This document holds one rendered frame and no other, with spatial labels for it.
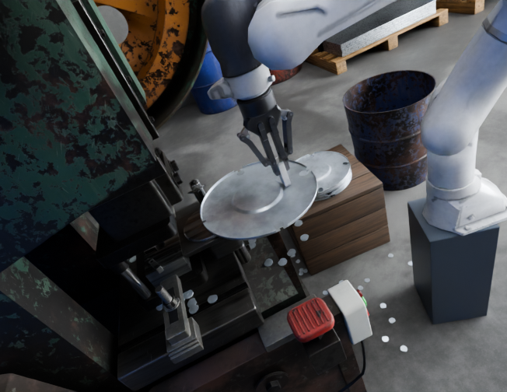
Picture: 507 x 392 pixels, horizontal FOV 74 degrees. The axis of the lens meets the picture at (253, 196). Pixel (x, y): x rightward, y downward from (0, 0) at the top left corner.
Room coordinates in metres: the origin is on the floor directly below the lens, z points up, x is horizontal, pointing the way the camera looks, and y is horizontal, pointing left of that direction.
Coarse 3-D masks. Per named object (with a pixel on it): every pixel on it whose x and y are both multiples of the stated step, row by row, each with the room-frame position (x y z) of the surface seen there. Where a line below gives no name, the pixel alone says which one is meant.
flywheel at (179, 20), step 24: (96, 0) 1.00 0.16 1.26; (120, 0) 1.01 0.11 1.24; (144, 0) 1.01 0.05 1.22; (168, 0) 0.98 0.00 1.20; (144, 24) 1.01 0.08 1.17; (168, 24) 0.98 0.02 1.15; (144, 48) 1.01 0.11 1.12; (168, 48) 0.98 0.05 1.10; (144, 72) 0.98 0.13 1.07; (168, 72) 0.97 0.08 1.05
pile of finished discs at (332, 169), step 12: (312, 156) 1.30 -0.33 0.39; (324, 156) 1.25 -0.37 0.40; (336, 156) 1.21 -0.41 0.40; (312, 168) 1.20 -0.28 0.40; (324, 168) 1.16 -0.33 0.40; (336, 168) 1.13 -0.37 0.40; (348, 168) 1.10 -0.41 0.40; (324, 180) 1.09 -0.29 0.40; (336, 180) 1.06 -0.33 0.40; (348, 180) 1.06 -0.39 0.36; (324, 192) 1.03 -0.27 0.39; (336, 192) 1.03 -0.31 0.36
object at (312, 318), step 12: (312, 300) 0.34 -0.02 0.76; (288, 312) 0.34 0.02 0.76; (300, 312) 0.33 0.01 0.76; (312, 312) 0.32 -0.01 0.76; (324, 312) 0.31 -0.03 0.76; (300, 324) 0.31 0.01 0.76; (312, 324) 0.30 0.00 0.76; (324, 324) 0.29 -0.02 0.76; (300, 336) 0.29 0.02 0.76; (312, 336) 0.29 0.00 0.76
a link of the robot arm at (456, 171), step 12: (432, 96) 0.69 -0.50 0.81; (468, 144) 0.61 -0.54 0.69; (432, 156) 0.64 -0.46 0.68; (444, 156) 0.62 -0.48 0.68; (456, 156) 0.60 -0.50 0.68; (468, 156) 0.59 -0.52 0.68; (432, 168) 0.64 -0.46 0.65; (444, 168) 0.61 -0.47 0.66; (456, 168) 0.59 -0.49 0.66; (468, 168) 0.59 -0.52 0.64; (432, 180) 0.64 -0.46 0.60; (444, 180) 0.61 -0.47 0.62; (456, 180) 0.59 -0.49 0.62; (468, 180) 0.59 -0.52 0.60
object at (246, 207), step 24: (264, 168) 0.75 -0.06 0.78; (216, 192) 0.73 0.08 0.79; (240, 192) 0.68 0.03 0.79; (264, 192) 0.64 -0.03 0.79; (288, 192) 0.62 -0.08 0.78; (312, 192) 0.58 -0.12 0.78; (216, 216) 0.63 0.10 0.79; (240, 216) 0.60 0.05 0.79; (264, 216) 0.57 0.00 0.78; (288, 216) 0.54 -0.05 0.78
